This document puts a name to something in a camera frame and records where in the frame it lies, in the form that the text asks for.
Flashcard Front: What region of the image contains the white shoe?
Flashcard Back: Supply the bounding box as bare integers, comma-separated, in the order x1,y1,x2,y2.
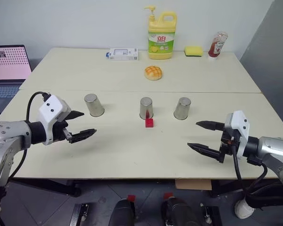
234,198,256,219

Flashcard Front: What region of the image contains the yellow dish soap pump bottle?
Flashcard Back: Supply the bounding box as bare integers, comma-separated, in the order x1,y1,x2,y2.
144,6,178,60

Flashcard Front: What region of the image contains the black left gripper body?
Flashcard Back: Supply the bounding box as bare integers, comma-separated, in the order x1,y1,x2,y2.
49,119,73,143

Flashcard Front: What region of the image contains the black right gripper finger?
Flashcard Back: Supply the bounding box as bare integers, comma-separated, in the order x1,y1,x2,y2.
195,120,227,131
187,142,225,163

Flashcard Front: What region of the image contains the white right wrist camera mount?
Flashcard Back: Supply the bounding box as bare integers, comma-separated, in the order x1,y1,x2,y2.
225,110,251,160

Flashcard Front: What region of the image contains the brown cardboard piece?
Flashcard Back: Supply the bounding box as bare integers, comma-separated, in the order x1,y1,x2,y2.
175,179,213,191

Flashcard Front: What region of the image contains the upturned ketchup squeeze bottle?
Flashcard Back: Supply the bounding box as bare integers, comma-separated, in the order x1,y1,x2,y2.
207,32,229,61

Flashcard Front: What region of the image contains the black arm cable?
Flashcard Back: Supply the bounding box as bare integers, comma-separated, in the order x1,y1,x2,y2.
229,138,270,201
8,91,51,182

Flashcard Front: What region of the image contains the grey partition panel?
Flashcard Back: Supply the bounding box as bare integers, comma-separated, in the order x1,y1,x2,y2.
240,0,283,124

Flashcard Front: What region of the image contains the flat white printed box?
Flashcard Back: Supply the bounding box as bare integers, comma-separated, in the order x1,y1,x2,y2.
106,48,140,62

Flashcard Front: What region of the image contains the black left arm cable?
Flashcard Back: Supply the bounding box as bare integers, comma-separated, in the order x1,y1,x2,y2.
8,91,51,182

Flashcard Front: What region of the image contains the yellow sponge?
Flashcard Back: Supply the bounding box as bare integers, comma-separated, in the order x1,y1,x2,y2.
184,45,204,58

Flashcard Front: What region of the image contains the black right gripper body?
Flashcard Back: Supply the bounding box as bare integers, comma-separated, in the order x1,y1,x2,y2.
218,126,241,163

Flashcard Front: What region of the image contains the upturned steel cup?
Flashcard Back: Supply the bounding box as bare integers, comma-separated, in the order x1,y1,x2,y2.
173,97,192,121
84,93,105,117
139,97,154,120

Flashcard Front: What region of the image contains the golden bread bun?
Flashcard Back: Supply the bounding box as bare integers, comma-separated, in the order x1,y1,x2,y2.
144,65,165,80

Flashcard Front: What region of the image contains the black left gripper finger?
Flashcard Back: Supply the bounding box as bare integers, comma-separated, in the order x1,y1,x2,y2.
68,128,98,145
65,110,85,121

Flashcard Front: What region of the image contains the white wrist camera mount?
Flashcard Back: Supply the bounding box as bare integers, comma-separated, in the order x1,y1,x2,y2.
225,110,251,160
36,94,72,146

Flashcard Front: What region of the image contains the grey open laptop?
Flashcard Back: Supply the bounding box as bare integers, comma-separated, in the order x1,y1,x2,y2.
0,45,33,98

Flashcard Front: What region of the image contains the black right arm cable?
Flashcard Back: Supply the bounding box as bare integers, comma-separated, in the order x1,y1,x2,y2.
229,138,270,201

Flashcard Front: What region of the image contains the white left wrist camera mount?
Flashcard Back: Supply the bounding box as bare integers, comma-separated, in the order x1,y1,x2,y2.
36,94,72,146

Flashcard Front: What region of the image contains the black table frame leg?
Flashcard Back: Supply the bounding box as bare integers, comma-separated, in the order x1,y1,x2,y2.
209,179,283,199
11,178,82,198

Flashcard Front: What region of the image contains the dark rounded shape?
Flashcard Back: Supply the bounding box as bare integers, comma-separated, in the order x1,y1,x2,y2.
161,197,201,226
108,199,135,226

